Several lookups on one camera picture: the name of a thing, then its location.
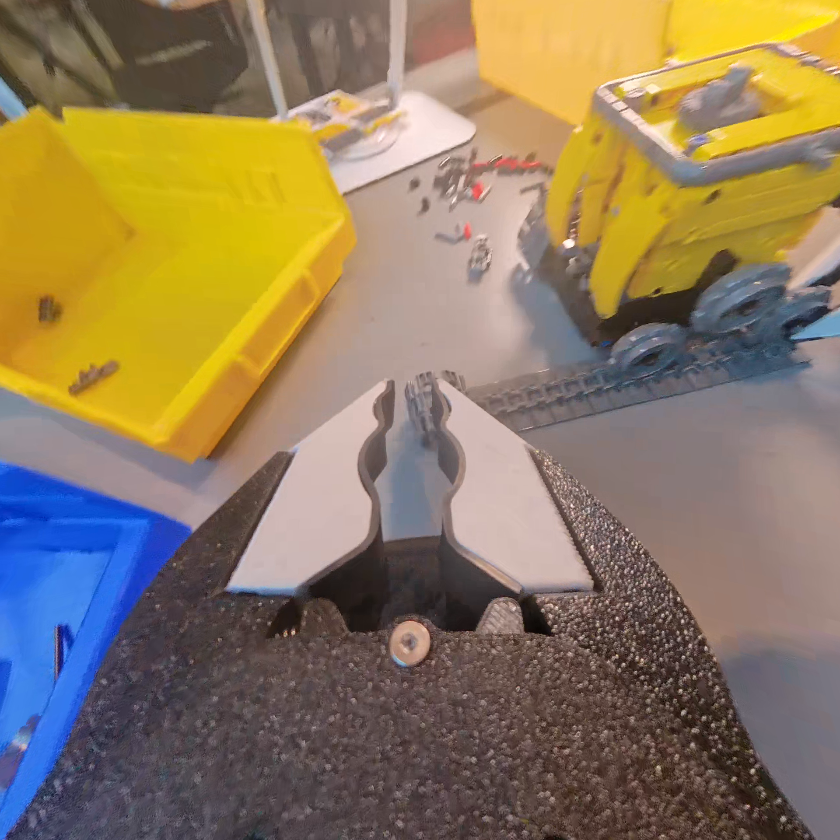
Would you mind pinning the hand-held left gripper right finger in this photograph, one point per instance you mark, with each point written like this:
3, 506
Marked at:
525, 519

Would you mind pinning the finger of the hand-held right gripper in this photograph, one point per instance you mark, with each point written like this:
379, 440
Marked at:
824, 326

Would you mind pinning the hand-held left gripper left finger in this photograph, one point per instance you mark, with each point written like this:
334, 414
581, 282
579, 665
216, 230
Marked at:
302, 525

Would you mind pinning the small grey track link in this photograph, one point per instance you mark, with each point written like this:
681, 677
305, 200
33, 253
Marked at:
423, 400

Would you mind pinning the yellow toy brick bulldozer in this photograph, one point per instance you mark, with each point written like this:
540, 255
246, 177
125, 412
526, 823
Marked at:
656, 197

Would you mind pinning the blue storage bin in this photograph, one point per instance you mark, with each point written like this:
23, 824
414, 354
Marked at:
66, 578

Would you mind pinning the small dark brick part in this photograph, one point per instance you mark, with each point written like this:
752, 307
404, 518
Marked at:
92, 378
50, 309

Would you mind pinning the yellow storage bin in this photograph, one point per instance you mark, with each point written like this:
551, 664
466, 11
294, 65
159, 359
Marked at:
184, 263
565, 53
748, 24

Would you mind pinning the pile of small brick pins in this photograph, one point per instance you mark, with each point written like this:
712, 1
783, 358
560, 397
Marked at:
473, 184

